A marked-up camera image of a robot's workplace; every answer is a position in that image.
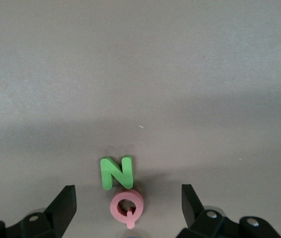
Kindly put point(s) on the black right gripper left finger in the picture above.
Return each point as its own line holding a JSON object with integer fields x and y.
{"x": 61, "y": 213}

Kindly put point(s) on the brown table cover mat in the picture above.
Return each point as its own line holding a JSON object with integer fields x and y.
{"x": 140, "y": 62}

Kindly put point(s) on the pink foam letter Q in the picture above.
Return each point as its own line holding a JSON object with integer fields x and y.
{"x": 114, "y": 207}

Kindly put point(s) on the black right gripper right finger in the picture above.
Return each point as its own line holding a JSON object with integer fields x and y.
{"x": 192, "y": 210}

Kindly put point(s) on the green foam letter N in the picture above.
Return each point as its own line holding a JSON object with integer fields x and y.
{"x": 116, "y": 173}

